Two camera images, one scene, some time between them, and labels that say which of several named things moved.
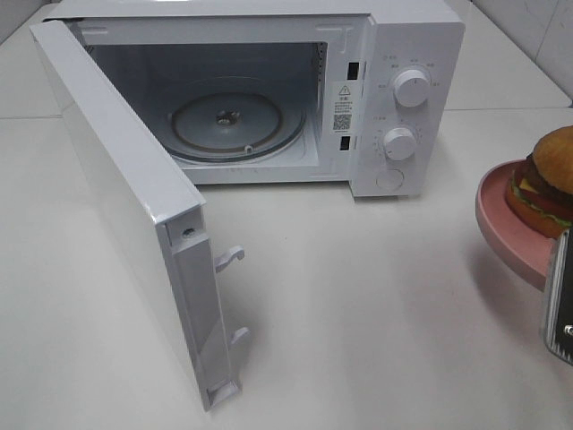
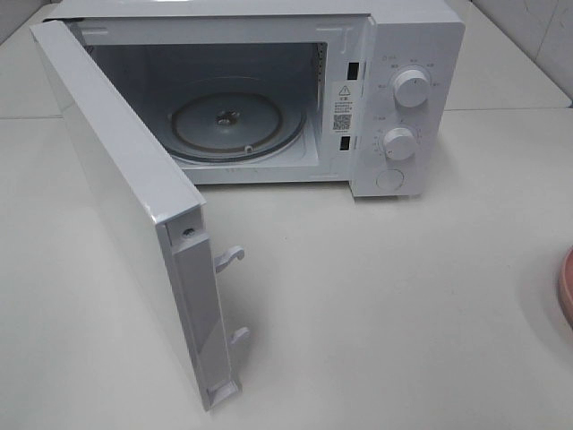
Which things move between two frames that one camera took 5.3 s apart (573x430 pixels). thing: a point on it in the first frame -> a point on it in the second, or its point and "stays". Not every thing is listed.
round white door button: (389, 179) stays
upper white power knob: (411, 89) stays
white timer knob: (399, 143) stays
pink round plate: (518, 249) -> (566, 288)
